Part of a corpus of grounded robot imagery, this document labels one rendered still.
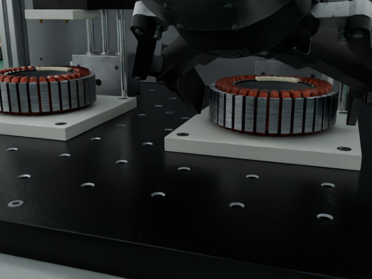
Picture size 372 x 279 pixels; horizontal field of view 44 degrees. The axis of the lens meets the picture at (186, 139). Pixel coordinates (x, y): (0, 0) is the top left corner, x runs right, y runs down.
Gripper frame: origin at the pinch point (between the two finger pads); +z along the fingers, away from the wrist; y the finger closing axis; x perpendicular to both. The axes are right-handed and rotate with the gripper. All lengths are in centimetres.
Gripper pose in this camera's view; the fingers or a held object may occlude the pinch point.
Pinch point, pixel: (270, 99)
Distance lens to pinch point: 40.6
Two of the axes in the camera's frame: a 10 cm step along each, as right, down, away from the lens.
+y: 9.5, 0.9, -3.1
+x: 1.6, -9.6, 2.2
